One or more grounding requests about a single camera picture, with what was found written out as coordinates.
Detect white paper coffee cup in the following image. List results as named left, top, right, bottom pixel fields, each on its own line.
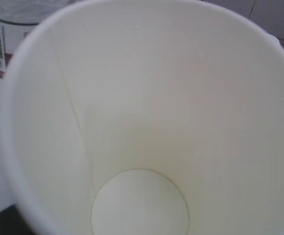
left=0, top=0, right=284, bottom=235

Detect clear Nongfu Spring water bottle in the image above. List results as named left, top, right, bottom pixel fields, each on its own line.
left=0, top=0, right=76, bottom=79

